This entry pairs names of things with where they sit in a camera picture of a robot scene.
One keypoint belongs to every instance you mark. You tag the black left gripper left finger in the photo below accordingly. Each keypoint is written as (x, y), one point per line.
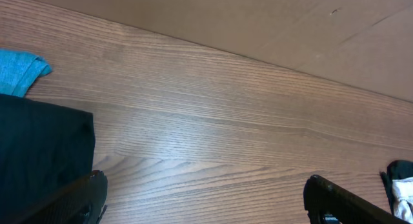
(82, 202)

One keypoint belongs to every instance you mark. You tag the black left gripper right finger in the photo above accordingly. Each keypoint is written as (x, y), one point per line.
(326, 202)

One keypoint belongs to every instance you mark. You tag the black shorts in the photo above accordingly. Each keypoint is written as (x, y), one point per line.
(44, 147)

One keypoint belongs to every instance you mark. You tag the blue denim garment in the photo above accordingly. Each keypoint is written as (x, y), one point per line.
(19, 70)

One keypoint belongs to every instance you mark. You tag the beige shorts pile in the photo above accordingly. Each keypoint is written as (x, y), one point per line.
(402, 190)

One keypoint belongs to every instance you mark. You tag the black garment in pile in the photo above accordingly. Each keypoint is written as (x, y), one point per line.
(398, 169)

